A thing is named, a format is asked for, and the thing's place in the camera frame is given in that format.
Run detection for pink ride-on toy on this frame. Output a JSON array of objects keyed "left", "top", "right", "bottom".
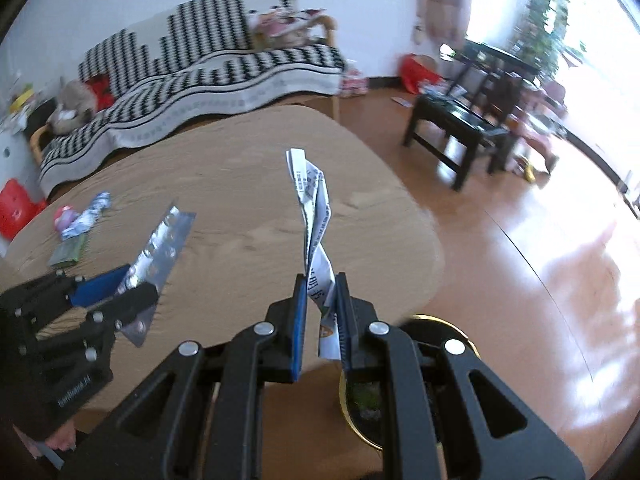
[{"left": 510, "top": 80, "right": 569, "bottom": 176}]

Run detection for black bin with gold rim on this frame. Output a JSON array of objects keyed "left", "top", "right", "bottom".
[{"left": 339, "top": 314, "right": 483, "bottom": 450}]

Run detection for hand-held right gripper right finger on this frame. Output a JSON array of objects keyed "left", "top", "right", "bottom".
[{"left": 336, "top": 272, "right": 586, "bottom": 480}]

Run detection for blue white paper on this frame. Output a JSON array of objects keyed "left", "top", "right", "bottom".
[{"left": 72, "top": 191, "right": 113, "bottom": 238}]

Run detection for pink purple toy figure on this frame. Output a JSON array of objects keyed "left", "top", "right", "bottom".
[{"left": 54, "top": 204, "right": 81, "bottom": 241}]

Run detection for person's left hand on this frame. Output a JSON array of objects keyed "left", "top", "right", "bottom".
[{"left": 47, "top": 422, "right": 78, "bottom": 454}]

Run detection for red bag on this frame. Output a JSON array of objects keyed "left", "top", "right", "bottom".
[{"left": 397, "top": 54, "right": 444, "bottom": 95}]

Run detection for white printed paper strip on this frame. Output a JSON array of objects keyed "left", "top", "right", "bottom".
[{"left": 285, "top": 147, "right": 346, "bottom": 361}]

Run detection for white cabinet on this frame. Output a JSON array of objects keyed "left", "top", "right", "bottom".
[{"left": 0, "top": 120, "right": 41, "bottom": 201}]

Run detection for green potted plant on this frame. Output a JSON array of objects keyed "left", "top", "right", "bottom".
[{"left": 495, "top": 0, "right": 587, "bottom": 81}]

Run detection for pink printed pillow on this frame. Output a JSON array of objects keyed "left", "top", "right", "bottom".
[{"left": 250, "top": 7, "right": 327, "bottom": 36}]

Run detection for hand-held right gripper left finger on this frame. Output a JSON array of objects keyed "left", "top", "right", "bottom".
[{"left": 60, "top": 274, "right": 308, "bottom": 480}]

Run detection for wooden sofa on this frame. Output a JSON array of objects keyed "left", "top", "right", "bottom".
[{"left": 30, "top": 0, "right": 348, "bottom": 196}]

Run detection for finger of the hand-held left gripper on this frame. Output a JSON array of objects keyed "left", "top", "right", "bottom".
[
  {"left": 85, "top": 282, "right": 160, "bottom": 333},
  {"left": 56, "top": 265, "right": 131, "bottom": 308}
]

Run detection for black white striped blanket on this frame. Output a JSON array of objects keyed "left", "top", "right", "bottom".
[{"left": 39, "top": 0, "right": 347, "bottom": 196}]

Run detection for red bear plastic chair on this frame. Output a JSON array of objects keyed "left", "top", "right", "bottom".
[{"left": 0, "top": 178, "right": 47, "bottom": 241}]

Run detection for beige plush toy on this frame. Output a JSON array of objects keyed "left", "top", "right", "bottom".
[{"left": 255, "top": 25, "right": 312, "bottom": 52}]

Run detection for silver blister pack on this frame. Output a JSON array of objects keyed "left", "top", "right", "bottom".
[{"left": 116, "top": 205, "right": 197, "bottom": 347}]

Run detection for checked curtain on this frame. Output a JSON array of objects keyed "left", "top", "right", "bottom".
[{"left": 427, "top": 0, "right": 474, "bottom": 47}]

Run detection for scattered floor papers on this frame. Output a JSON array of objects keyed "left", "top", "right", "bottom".
[{"left": 342, "top": 67, "right": 369, "bottom": 97}]

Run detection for black wooden chair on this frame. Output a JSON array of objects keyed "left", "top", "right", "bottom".
[{"left": 402, "top": 40, "right": 544, "bottom": 192}]

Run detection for red black plaid cloth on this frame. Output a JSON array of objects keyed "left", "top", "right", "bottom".
[{"left": 85, "top": 74, "right": 114, "bottom": 111}]

